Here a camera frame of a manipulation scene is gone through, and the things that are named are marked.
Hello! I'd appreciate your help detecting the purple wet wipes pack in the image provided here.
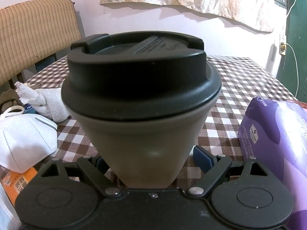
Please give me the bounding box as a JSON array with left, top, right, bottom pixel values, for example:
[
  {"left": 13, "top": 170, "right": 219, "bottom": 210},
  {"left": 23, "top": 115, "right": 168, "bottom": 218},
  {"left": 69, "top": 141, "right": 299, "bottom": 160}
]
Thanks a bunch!
[{"left": 238, "top": 97, "right": 306, "bottom": 229}]

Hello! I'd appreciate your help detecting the white respirator mask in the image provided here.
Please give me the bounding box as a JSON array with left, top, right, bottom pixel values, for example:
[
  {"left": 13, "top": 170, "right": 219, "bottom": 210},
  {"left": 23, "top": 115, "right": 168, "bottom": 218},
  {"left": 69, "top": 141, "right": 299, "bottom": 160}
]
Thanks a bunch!
[{"left": 0, "top": 105, "right": 58, "bottom": 173}]

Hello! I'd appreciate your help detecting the white knitted sock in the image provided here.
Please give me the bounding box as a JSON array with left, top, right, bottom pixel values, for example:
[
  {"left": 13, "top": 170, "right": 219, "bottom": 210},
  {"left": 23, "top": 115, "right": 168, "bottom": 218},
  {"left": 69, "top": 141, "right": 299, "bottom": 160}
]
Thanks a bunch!
[{"left": 15, "top": 81, "right": 70, "bottom": 122}]

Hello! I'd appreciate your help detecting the orange tissue packet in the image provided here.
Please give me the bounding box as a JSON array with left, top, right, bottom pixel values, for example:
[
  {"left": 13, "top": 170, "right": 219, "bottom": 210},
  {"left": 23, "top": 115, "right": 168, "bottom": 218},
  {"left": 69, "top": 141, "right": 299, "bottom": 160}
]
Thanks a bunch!
[{"left": 1, "top": 167, "right": 37, "bottom": 206}]

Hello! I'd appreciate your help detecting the blue surgical mask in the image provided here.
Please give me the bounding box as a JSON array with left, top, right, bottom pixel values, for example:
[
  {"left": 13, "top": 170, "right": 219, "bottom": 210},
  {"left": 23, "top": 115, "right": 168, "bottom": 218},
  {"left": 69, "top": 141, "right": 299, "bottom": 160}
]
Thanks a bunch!
[{"left": 0, "top": 185, "right": 21, "bottom": 230}]

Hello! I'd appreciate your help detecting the blue Vinda tissue pack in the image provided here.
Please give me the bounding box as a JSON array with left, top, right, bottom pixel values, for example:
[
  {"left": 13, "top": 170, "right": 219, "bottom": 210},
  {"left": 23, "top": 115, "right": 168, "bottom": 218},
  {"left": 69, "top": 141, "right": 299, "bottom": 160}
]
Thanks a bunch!
[{"left": 24, "top": 104, "right": 37, "bottom": 114}]

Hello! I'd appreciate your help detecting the brown checkered tablecloth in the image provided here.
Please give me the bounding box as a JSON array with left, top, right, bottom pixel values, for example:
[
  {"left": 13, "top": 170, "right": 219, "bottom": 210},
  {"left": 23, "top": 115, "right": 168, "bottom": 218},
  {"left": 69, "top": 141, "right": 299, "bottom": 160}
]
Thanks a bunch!
[{"left": 28, "top": 56, "right": 295, "bottom": 188}]

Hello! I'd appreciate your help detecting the green wooden door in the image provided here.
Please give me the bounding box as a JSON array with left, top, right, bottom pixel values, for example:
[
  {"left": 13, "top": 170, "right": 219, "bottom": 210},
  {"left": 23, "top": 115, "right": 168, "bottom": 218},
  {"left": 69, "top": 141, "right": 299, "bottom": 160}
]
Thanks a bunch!
[{"left": 277, "top": 0, "right": 306, "bottom": 102}]

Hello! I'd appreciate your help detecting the woven bamboo mat chair back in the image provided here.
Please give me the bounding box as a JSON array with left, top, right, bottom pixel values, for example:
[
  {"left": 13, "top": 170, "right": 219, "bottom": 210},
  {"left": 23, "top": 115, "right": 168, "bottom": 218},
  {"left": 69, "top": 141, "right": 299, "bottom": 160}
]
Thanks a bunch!
[{"left": 1, "top": 0, "right": 81, "bottom": 84}]

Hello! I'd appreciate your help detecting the wall power socket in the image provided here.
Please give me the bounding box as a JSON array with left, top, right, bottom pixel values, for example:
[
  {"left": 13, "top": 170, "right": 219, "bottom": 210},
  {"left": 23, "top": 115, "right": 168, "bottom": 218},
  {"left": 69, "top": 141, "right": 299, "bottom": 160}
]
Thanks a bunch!
[{"left": 279, "top": 35, "right": 287, "bottom": 56}]

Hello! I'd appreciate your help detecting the white wall cable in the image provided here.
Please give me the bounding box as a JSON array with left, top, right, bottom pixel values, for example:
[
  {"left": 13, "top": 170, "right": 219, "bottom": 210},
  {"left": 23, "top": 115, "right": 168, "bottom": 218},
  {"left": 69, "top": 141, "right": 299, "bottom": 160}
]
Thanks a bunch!
[{"left": 280, "top": 0, "right": 300, "bottom": 97}]

